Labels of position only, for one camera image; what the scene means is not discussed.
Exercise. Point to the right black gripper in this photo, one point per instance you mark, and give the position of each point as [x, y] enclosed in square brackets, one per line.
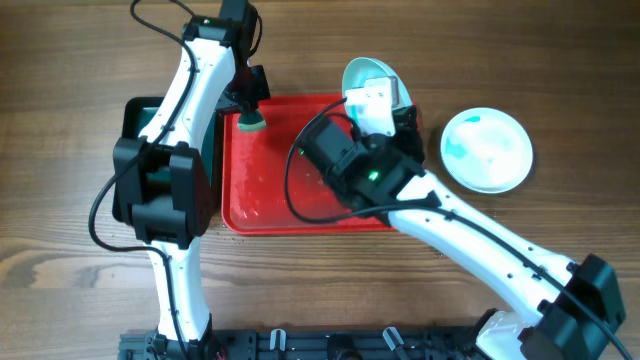
[397, 122]

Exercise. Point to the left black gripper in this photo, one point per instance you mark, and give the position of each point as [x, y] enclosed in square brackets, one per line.
[260, 92]

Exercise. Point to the green yellow sponge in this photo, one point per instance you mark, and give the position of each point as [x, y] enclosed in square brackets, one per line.
[251, 121]

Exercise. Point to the white plate green streak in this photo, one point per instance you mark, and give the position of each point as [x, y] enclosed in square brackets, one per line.
[486, 150]

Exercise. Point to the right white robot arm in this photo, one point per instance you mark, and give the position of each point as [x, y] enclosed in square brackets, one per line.
[556, 308]

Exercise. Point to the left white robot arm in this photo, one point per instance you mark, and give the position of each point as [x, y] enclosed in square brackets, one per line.
[164, 185]

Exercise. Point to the dark green water tray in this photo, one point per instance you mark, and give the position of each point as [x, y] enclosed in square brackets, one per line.
[140, 110]

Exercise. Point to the red plastic tray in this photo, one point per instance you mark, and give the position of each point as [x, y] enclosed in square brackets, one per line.
[311, 169]

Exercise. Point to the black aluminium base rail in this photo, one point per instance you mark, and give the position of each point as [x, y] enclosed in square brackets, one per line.
[431, 343]

